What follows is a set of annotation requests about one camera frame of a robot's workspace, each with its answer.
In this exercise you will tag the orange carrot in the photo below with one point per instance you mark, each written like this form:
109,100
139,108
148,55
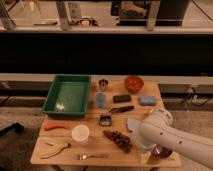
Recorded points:
48,127

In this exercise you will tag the white plastic cup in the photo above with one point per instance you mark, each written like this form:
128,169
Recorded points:
80,134

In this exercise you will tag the bunch of dark grapes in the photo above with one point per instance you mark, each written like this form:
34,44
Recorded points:
122,141

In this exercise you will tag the small metal cup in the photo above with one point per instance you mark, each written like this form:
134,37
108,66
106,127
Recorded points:
103,84

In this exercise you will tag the black handled peeler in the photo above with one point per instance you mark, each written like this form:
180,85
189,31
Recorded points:
106,119

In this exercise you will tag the purple bowl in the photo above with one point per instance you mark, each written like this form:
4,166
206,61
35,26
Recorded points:
159,152

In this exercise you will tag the silver fork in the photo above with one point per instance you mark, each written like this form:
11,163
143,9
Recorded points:
82,156

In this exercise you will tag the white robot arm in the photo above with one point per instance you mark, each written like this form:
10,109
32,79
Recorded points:
156,129

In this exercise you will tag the blue plastic cup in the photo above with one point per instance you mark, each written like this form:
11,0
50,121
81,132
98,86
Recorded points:
100,100

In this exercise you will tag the yellow banana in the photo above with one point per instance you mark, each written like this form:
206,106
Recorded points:
54,150

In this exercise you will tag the green plastic tray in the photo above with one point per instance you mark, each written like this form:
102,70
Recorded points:
68,96

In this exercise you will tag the black rectangular block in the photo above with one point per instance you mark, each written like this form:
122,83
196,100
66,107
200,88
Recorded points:
121,98

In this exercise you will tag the blue sponge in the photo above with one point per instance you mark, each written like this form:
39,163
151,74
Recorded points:
147,100

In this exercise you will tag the red bowl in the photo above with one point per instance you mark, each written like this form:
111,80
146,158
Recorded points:
133,84

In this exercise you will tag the blue folded cloth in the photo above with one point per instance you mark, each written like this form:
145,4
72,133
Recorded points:
133,124

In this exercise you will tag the wooden folding table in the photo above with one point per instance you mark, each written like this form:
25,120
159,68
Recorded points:
97,142

